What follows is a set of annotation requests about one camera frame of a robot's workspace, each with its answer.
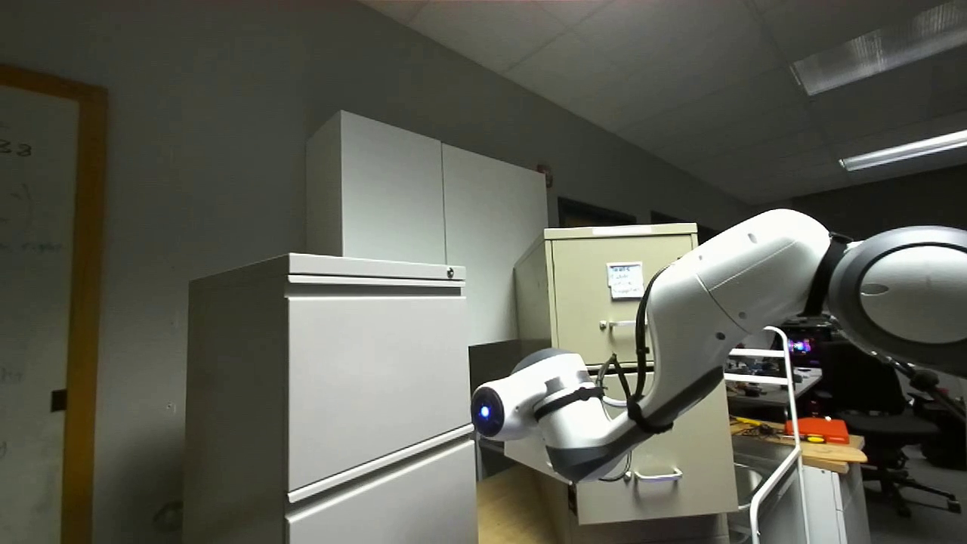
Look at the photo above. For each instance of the beige bottom drawer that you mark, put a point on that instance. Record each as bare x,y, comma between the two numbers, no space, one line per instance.
682,473

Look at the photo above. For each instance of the beige drawer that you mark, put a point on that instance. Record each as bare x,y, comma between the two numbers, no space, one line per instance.
682,473
581,313

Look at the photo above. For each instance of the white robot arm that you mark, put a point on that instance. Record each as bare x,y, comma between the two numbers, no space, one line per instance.
897,296

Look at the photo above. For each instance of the beige top drawer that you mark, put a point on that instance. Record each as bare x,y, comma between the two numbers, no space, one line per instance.
581,313

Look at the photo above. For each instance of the grey two-drawer filing cabinet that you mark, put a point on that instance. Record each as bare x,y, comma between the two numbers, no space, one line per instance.
327,404

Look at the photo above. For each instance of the beige two-drawer filing cabinet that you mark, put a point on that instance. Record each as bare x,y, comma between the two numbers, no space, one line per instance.
535,322

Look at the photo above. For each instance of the white paper label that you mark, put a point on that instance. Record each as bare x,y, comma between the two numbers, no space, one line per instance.
625,279

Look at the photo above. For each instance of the red tool on desk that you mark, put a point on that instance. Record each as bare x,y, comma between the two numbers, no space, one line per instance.
819,430

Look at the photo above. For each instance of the black office chair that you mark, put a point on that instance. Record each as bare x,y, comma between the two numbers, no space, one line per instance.
864,394

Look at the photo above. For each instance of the wood-framed whiteboard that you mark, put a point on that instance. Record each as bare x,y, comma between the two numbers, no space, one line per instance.
52,176

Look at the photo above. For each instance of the ceiling fluorescent light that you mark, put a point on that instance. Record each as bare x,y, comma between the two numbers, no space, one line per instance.
930,148

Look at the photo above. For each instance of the tall white wall cabinet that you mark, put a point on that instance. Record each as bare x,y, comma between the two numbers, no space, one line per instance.
398,195

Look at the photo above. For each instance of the white metal stand frame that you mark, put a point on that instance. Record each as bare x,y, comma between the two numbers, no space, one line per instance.
759,387

